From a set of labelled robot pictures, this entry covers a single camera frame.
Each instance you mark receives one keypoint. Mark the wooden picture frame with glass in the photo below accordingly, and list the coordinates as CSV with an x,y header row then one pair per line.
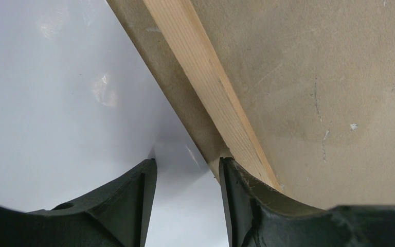
x,y
302,92

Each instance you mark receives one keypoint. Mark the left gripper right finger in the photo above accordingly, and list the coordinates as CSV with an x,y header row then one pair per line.
x,y
258,215

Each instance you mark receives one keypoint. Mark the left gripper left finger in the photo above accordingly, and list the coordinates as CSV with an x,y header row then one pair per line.
x,y
114,214

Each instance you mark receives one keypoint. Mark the glossy printed photo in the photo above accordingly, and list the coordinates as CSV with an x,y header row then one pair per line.
x,y
79,108

